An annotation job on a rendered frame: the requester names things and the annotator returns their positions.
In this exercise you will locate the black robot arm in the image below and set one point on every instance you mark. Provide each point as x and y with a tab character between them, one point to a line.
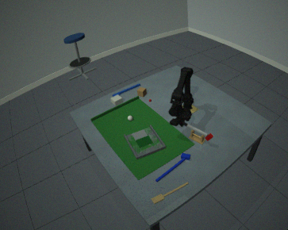
180	97

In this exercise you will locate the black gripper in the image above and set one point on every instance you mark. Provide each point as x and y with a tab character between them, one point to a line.
177	120

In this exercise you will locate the brown cube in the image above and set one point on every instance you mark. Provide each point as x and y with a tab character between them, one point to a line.
141	91

